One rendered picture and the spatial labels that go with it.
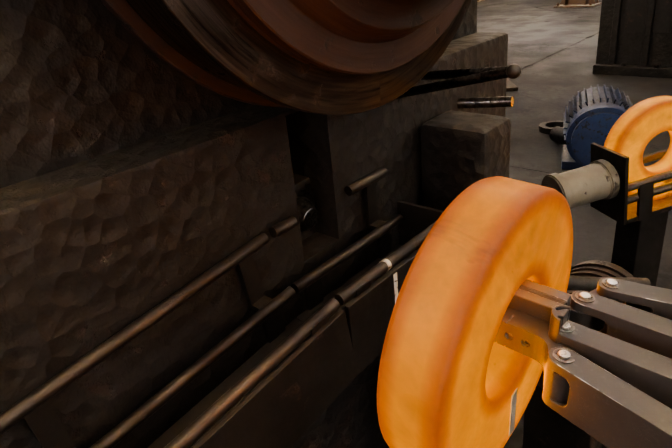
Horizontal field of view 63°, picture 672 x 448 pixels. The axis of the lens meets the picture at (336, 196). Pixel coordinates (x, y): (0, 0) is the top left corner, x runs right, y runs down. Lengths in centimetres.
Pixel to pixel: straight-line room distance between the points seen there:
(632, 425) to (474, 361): 6
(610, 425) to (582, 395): 1
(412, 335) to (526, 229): 7
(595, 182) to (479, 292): 64
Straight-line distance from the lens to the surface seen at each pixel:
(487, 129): 70
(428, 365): 23
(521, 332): 27
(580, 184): 84
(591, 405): 25
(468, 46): 85
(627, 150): 89
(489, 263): 23
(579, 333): 26
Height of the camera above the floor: 101
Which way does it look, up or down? 24 degrees down
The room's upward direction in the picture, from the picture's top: 6 degrees counter-clockwise
